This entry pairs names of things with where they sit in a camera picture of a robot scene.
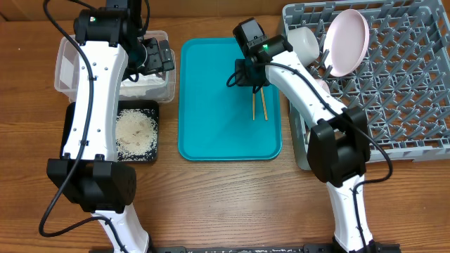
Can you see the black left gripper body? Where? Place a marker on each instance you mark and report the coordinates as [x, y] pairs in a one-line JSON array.
[[154, 62]]

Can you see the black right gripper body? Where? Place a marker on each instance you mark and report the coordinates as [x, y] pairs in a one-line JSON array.
[[244, 79]]

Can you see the grey bowl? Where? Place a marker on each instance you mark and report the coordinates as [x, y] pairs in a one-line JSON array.
[[304, 44]]

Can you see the small white rice plate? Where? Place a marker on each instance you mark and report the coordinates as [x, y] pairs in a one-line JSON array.
[[323, 85]]

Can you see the large white plate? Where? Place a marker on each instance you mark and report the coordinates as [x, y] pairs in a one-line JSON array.
[[347, 41]]

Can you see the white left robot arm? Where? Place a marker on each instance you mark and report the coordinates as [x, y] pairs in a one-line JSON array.
[[88, 172]]

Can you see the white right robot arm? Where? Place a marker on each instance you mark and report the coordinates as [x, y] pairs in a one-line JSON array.
[[338, 148]]

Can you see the clear plastic waste bin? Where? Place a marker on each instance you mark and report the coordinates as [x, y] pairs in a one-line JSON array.
[[106, 61]]

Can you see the black food waste tray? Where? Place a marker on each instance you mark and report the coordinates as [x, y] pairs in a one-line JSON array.
[[140, 105]]

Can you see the grey dishwasher rack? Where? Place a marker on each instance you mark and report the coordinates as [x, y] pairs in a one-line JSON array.
[[403, 80]]

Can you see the white crumpled tissue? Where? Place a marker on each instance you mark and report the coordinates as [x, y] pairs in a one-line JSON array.
[[142, 86]]

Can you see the teal serving tray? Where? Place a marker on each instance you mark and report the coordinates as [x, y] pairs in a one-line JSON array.
[[215, 121]]

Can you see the spilled rice pile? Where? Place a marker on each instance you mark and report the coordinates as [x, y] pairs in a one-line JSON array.
[[136, 133]]

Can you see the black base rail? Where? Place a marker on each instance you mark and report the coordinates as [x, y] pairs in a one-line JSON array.
[[307, 248]]

